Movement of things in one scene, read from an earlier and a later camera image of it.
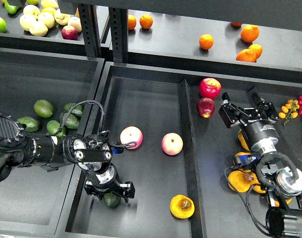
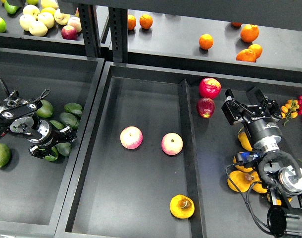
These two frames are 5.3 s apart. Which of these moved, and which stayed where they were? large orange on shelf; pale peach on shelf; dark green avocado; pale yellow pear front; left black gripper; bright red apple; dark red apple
Moved: dark green avocado; left black gripper
Stayed: pale yellow pear front; pale peach on shelf; large orange on shelf; bright red apple; dark red apple
